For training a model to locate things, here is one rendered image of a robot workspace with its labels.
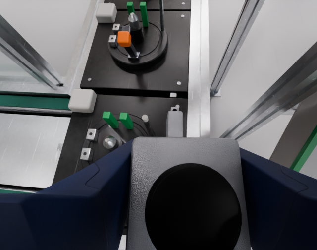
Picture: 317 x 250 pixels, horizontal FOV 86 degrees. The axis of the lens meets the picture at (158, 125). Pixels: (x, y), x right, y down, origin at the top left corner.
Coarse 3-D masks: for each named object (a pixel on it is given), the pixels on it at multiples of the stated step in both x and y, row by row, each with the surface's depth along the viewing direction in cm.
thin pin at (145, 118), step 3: (144, 117) 23; (147, 117) 23; (144, 120) 23; (147, 120) 23; (144, 123) 24; (147, 123) 24; (147, 126) 25; (150, 126) 26; (147, 129) 27; (150, 129) 27; (150, 132) 28; (150, 135) 30
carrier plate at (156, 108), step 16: (112, 96) 36; (128, 96) 36; (80, 112) 35; (96, 112) 35; (112, 112) 35; (128, 112) 35; (144, 112) 34; (160, 112) 34; (80, 128) 34; (160, 128) 33; (64, 144) 33; (80, 144) 33; (64, 160) 32; (80, 160) 32; (64, 176) 31
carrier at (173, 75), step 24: (120, 24) 41; (144, 24) 39; (168, 24) 42; (96, 48) 41; (120, 48) 38; (144, 48) 38; (168, 48) 40; (96, 72) 39; (120, 72) 38; (144, 72) 38; (168, 72) 37
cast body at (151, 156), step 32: (160, 160) 6; (192, 160) 6; (224, 160) 6; (160, 192) 5; (192, 192) 5; (224, 192) 5; (128, 224) 6; (160, 224) 5; (192, 224) 5; (224, 224) 5
